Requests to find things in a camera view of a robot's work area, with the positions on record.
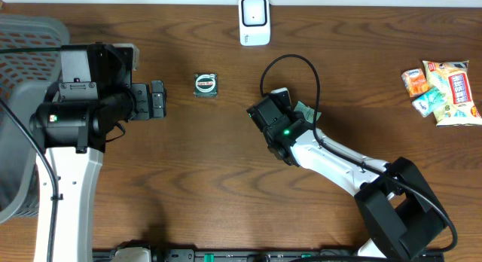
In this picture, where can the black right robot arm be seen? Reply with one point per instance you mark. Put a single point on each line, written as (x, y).
(399, 209)

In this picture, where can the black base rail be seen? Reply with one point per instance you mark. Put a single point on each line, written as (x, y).
(189, 255)

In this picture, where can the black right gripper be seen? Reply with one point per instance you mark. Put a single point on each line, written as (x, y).
(294, 117)

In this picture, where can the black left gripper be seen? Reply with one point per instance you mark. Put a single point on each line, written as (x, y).
(141, 94)

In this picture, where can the yellow wet wipes pack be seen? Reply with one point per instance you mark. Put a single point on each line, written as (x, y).
(451, 79)

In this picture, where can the small green tissue packet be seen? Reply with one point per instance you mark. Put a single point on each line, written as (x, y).
(429, 101)

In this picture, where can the round black red tin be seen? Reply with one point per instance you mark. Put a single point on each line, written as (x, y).
(206, 85)

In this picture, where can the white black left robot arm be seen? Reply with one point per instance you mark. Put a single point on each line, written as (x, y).
(71, 136)

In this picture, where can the small orange box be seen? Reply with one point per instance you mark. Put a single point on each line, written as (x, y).
(415, 82)

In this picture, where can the grey plastic mesh basket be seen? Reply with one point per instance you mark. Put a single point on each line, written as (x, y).
(26, 78)

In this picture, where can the green tissue pack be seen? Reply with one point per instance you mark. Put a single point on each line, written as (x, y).
(308, 112)

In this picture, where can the white barcode scanner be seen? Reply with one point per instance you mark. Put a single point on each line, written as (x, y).
(254, 22)

